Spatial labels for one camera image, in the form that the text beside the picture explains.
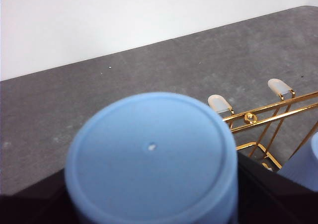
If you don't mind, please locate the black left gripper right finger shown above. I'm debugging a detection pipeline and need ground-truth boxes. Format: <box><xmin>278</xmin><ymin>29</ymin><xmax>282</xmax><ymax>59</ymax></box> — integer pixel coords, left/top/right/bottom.
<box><xmin>235</xmin><ymin>152</ymin><xmax>318</xmax><ymax>224</ymax></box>

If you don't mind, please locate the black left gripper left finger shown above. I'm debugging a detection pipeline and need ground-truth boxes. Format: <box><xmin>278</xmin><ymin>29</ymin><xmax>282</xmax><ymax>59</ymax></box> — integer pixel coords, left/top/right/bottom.
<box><xmin>0</xmin><ymin>168</ymin><xmax>78</xmax><ymax>224</ymax></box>

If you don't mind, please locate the blue ribbed plastic cup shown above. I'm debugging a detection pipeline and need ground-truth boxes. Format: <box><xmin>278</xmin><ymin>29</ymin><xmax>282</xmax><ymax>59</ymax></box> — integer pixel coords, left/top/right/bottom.
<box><xmin>64</xmin><ymin>92</ymin><xmax>239</xmax><ymax>224</ymax></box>
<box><xmin>276</xmin><ymin>132</ymin><xmax>318</xmax><ymax>193</ymax></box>

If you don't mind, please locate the gold wire cup rack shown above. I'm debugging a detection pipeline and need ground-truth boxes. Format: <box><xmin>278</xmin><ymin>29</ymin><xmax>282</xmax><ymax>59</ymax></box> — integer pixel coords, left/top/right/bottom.
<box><xmin>207</xmin><ymin>78</ymin><xmax>318</xmax><ymax>172</ymax></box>

